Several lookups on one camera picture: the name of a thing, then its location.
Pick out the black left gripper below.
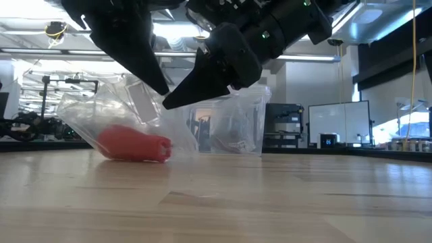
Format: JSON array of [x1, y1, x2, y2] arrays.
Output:
[[43, 0, 190, 97]]

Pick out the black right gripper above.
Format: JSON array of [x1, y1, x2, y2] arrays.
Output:
[[162, 0, 263, 111]]

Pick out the clear plastic zip bag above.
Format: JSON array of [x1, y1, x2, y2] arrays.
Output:
[[55, 76, 200, 163]]

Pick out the red elastic bandage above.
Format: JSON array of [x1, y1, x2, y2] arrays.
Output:
[[96, 124, 173, 163]]

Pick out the clear packet with grey contents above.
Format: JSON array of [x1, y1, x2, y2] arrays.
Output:
[[212, 130, 257, 155]]

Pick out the black ceiling-mounted device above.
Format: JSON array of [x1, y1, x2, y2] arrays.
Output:
[[45, 20, 68, 48]]

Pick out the black equipment cabinet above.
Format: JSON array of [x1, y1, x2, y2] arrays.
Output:
[[264, 103, 304, 149]]

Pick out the long ceiling light bar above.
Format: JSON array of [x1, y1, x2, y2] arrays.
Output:
[[0, 48, 340, 63]]

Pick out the small black display device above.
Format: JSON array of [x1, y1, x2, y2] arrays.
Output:
[[319, 133, 338, 149]]

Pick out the black monitor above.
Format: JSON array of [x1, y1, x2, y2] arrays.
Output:
[[0, 91, 10, 119]]

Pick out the whiteboard on stand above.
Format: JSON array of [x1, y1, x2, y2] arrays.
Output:
[[307, 100, 372, 146]]

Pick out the black metal stand frame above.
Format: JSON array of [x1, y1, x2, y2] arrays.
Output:
[[40, 76, 99, 118]]

